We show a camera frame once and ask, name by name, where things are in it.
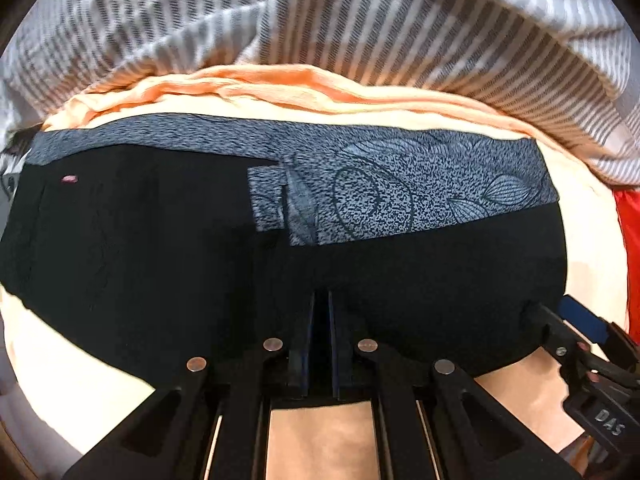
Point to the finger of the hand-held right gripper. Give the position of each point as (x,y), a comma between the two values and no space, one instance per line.
(582,317)
(550,327)

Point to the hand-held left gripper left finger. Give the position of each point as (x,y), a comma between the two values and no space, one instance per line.
(302,360)

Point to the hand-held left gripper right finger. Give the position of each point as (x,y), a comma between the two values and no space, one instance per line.
(337,360)

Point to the black pants with blue patterned stripes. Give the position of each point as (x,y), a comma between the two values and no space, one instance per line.
(175,270)

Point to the red cloth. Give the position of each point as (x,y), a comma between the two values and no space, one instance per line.
(629,245)

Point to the orange bed sheet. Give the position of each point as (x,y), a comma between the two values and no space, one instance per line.
(60,375)

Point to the grey white striped duvet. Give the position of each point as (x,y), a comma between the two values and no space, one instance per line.
(350,15)

